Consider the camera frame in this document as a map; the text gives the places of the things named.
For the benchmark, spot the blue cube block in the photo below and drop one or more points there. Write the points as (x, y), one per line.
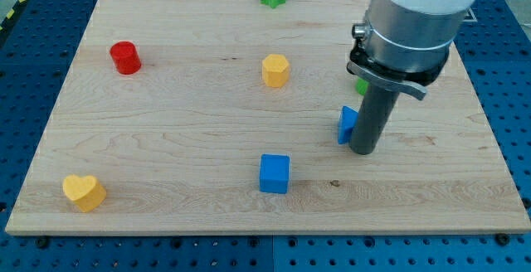
(274, 173)

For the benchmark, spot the green block behind arm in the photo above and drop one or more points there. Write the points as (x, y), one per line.
(361, 86)

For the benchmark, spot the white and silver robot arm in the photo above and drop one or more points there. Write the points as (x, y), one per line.
(402, 45)

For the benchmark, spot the blue triangle block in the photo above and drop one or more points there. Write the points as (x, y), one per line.
(347, 120)

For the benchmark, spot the yellow hexagon block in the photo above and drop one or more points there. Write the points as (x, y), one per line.
(275, 70)

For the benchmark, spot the light wooden board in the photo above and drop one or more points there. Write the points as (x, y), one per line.
(178, 144)

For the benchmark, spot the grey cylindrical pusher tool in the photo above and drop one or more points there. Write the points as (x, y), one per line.
(372, 117)

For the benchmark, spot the red cylinder block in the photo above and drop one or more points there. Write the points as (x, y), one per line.
(125, 57)

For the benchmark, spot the yellow heart block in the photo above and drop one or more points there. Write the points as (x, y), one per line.
(86, 192)

